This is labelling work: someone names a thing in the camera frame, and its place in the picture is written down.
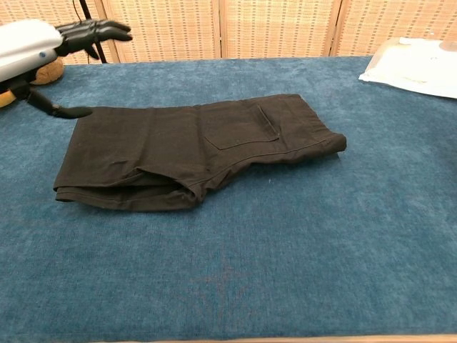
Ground blue table cloth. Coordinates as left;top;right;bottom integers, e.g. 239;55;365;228
0;55;457;340

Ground brown capybara plush toy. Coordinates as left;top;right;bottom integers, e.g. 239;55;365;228
30;59;65;86

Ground white garment in plastic bag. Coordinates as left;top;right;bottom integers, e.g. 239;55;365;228
358;36;457;100

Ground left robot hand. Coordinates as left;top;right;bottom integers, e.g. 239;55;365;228
0;19;134;119

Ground black hanging cable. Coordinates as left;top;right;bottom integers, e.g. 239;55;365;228
72;0;90;54

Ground black trousers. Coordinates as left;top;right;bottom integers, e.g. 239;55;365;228
52;93;348;212

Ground black tripod stand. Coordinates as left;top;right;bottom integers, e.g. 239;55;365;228
79;0;108;64

